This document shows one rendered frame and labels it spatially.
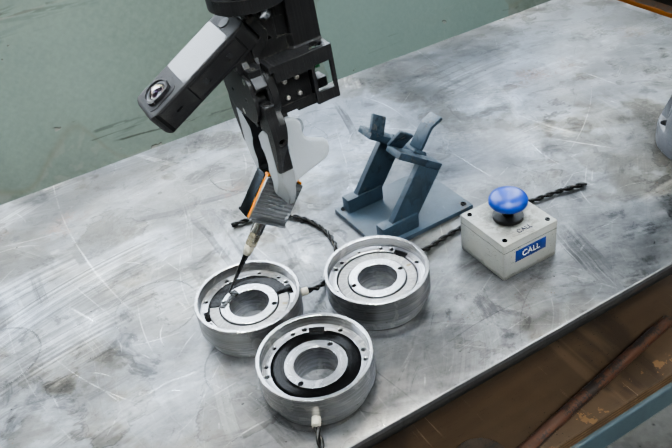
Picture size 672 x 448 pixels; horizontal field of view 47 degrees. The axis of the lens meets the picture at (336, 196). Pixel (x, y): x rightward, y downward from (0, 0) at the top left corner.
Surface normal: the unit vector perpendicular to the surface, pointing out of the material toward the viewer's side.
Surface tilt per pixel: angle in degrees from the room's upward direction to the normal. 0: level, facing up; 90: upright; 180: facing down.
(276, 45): 90
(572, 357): 0
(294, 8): 90
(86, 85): 90
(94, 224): 0
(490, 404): 0
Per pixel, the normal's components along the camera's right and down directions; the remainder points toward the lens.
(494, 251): -0.86, 0.37
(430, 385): -0.12, -0.81
